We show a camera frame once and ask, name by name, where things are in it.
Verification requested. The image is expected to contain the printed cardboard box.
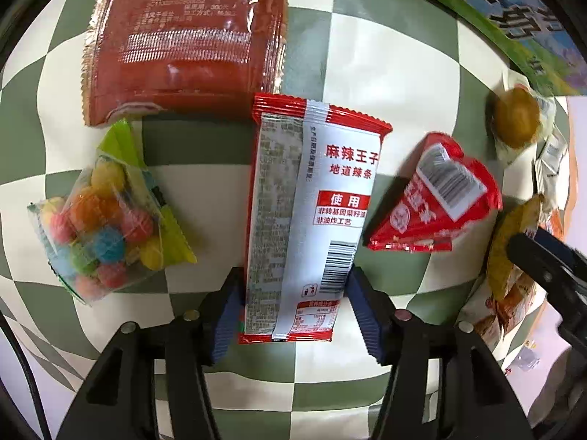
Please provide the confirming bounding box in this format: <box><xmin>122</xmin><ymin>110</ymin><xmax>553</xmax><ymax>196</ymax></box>
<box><xmin>362</xmin><ymin>0</ymin><xmax>587</xmax><ymax>99</ymax></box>

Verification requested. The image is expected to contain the yellow brown snack packet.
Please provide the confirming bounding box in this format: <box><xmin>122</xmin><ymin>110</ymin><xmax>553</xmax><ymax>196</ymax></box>
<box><xmin>485</xmin><ymin>194</ymin><xmax>551</xmax><ymax>312</ymax></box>

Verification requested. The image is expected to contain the red and white snack packet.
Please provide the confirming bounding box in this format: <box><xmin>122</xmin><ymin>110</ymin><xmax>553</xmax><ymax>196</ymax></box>
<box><xmin>238</xmin><ymin>92</ymin><xmax>393</xmax><ymax>344</ymax></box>

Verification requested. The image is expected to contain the white and orange snack packet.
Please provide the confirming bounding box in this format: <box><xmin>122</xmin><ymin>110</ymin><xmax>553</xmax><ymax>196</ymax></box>
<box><xmin>459</xmin><ymin>277</ymin><xmax>551</xmax><ymax>372</ymax></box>

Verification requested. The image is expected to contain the large dark red snack packet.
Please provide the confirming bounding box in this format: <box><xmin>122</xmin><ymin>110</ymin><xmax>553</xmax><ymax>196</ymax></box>
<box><xmin>81</xmin><ymin>0</ymin><xmax>289</xmax><ymax>128</ymax></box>

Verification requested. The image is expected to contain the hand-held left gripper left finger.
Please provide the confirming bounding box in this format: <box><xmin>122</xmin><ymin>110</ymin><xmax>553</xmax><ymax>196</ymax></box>
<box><xmin>55</xmin><ymin>266</ymin><xmax>248</xmax><ymax>440</ymax></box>

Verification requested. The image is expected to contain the clear bag of colourful candies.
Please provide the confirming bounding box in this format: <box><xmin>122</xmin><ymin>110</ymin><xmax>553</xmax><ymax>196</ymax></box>
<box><xmin>28</xmin><ymin>119</ymin><xmax>198</xmax><ymax>305</ymax></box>

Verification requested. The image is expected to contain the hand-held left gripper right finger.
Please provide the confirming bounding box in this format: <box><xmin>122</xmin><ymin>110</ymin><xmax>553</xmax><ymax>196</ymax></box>
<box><xmin>346</xmin><ymin>267</ymin><xmax>535</xmax><ymax>440</ymax></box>

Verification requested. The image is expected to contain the green checkered tablecloth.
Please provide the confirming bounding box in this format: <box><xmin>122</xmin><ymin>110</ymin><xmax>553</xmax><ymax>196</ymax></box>
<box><xmin>0</xmin><ymin>0</ymin><xmax>574</xmax><ymax>440</ymax></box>

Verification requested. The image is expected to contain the red triangular snack packet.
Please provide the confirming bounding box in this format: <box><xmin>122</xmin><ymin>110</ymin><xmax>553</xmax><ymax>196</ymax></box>
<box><xmin>364</xmin><ymin>131</ymin><xmax>504</xmax><ymax>252</ymax></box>

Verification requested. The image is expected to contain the small white snack packet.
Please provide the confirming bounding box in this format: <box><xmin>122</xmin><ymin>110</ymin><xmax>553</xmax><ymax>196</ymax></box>
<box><xmin>534</xmin><ymin>131</ymin><xmax>569</xmax><ymax>193</ymax></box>

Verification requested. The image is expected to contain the round brown pastry in wrapper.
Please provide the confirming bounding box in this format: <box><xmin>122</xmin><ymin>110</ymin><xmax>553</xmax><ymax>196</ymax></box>
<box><xmin>492</xmin><ymin>73</ymin><xmax>558</xmax><ymax>166</ymax></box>

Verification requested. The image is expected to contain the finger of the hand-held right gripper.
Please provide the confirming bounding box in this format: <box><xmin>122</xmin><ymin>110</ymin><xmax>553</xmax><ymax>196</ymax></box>
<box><xmin>506</xmin><ymin>233</ymin><xmax>587</xmax><ymax>296</ymax></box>
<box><xmin>534</xmin><ymin>225</ymin><xmax>587</xmax><ymax>269</ymax></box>

